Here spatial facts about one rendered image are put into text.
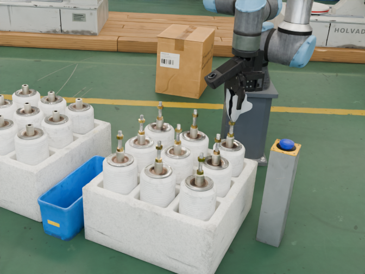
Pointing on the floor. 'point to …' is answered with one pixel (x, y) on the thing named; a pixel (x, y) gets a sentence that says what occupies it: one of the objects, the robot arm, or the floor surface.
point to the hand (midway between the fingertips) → (231, 117)
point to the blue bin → (68, 201)
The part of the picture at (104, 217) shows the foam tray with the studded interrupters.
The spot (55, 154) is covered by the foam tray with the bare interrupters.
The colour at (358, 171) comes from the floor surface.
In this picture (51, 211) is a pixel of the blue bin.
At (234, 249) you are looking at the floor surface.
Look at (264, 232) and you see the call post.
